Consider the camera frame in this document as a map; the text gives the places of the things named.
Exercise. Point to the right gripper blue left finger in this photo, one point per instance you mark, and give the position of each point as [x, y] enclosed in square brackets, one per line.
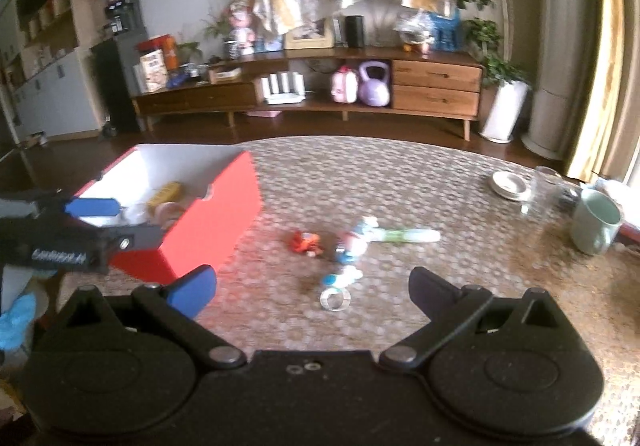
[191, 293]

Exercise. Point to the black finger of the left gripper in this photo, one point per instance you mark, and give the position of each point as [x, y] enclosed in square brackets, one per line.
[61, 242]

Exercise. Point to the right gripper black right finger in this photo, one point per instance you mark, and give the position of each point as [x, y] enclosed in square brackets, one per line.
[432, 294]

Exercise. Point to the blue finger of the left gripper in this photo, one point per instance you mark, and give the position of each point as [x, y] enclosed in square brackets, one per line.
[92, 207]

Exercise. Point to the yellow carton box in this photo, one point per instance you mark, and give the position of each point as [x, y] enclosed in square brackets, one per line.
[170, 192]

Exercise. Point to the pink heart-shaped container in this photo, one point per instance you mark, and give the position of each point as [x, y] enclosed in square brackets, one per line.
[166, 214]

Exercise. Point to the green white tube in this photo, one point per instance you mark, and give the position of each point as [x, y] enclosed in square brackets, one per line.
[415, 235]

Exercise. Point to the red open storage box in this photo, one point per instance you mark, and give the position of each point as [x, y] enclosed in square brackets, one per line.
[220, 198]

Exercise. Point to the orange toy figure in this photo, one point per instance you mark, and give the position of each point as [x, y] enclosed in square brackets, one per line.
[308, 243]

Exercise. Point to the white small plate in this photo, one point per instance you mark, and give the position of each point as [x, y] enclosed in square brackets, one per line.
[510, 186]

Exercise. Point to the clear drinking glass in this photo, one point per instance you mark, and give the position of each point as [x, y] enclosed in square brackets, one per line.
[544, 190]

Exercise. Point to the cereal box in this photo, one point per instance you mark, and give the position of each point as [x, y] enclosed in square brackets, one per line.
[154, 71]

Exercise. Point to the pale green mug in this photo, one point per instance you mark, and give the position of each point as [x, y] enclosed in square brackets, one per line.
[596, 221]

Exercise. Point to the wooden sideboard cabinet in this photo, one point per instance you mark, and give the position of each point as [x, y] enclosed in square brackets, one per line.
[443, 85]

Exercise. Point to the purple kettlebell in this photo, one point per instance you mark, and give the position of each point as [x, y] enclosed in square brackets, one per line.
[374, 91]

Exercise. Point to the white router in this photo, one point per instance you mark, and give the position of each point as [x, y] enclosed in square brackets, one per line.
[283, 88]

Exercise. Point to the pink doll figure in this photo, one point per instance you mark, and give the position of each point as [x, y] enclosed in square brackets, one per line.
[242, 33]

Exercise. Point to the pink small backpack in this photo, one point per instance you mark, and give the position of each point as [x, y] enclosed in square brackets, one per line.
[344, 88]

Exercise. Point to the yellow curtain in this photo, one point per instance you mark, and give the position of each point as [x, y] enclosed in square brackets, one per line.
[605, 71]

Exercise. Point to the blue gift bag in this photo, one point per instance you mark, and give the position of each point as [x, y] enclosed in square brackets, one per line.
[446, 31]

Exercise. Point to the black cylindrical speaker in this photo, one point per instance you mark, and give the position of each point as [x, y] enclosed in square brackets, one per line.
[354, 31]

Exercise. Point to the white planter with tree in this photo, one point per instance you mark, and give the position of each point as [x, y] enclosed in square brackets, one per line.
[489, 38]

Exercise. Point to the wooden picture frame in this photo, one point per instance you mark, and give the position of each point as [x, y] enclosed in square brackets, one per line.
[315, 35]

